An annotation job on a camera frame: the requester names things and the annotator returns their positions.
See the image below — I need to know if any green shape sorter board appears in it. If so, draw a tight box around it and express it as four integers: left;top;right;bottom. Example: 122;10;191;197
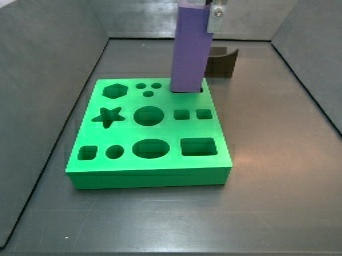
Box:
66;78;233;189

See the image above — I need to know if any purple arch block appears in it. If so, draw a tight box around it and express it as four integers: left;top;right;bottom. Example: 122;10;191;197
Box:
171;0;213;93

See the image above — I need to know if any black arch block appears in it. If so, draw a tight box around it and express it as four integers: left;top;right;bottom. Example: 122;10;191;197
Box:
205;47;239;78

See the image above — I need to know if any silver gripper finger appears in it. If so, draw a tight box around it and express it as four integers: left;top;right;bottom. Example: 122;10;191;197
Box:
206;0;229;33

